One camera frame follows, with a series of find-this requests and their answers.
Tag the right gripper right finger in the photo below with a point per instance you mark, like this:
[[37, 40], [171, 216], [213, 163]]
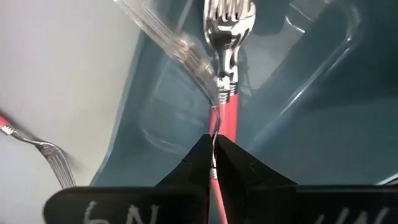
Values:
[[280, 202]]

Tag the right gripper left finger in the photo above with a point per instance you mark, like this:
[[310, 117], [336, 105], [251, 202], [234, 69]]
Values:
[[140, 205]]

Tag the teal plastic bin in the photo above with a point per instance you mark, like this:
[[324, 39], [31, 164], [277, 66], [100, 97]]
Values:
[[311, 109]]

